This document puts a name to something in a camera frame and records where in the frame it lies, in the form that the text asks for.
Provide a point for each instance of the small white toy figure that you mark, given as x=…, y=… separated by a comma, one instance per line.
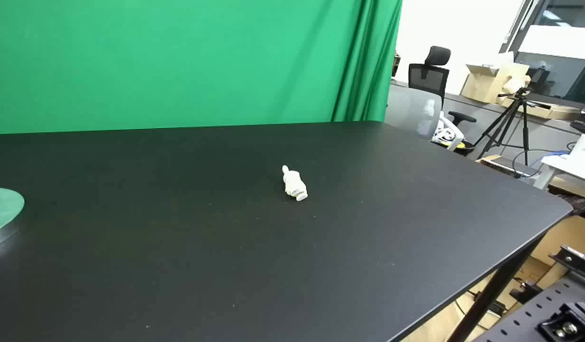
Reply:
x=294, y=184

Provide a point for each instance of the grey mesh chair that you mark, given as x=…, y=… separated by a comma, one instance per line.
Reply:
x=410, y=108

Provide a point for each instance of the white patterned bag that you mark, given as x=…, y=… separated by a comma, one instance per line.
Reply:
x=444, y=133

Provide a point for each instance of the green screen curtain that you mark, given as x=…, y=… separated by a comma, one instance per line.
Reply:
x=179, y=58

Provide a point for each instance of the black office chair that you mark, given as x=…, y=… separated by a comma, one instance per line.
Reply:
x=427, y=76

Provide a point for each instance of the open cardboard box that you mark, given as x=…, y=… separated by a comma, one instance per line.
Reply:
x=486, y=79

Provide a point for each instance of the black table leg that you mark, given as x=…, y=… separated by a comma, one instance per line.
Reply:
x=488, y=296

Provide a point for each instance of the black perforated breadboard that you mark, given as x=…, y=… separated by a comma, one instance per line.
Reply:
x=526, y=315

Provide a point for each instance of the white flat board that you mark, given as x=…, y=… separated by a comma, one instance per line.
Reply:
x=577, y=157

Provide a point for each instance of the black metal clamp block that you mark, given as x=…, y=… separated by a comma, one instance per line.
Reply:
x=568, y=323

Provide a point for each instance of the black camera tripod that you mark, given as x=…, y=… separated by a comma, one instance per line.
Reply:
x=511, y=117

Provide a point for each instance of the round metal robot base plate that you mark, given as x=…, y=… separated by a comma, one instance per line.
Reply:
x=0, y=207

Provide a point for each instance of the black metal rail bracket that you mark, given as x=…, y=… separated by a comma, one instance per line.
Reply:
x=576, y=260

